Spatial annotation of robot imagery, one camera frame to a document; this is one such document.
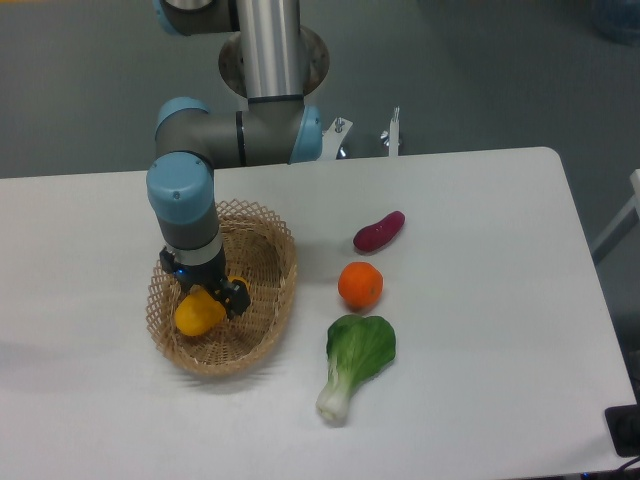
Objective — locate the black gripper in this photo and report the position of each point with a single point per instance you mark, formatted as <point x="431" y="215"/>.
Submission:
<point x="231" y="292"/>

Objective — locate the yellow mango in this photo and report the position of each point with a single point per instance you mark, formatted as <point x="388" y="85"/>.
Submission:
<point x="198" y="313"/>

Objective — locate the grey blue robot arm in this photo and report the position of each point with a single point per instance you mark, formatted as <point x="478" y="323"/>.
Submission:
<point x="277" y="127"/>

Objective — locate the woven wicker basket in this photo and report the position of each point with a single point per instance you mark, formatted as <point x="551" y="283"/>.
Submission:
<point x="260" y="249"/>

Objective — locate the orange fruit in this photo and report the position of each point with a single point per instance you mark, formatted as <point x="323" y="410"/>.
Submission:
<point x="360" y="285"/>

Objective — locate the green bok choy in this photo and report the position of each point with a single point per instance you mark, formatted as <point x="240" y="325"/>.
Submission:
<point x="358" y="348"/>

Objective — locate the purple sweet potato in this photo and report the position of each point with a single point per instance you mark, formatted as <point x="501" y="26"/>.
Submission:
<point x="376" y="236"/>

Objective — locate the black device at table edge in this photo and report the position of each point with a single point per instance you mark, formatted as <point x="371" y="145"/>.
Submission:
<point x="623" y="425"/>

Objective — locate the white metal base frame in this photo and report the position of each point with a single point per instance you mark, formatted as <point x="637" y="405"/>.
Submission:
<point x="333" y="139"/>

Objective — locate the white frame at right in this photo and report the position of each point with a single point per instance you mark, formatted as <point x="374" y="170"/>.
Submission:
<point x="621" y="225"/>

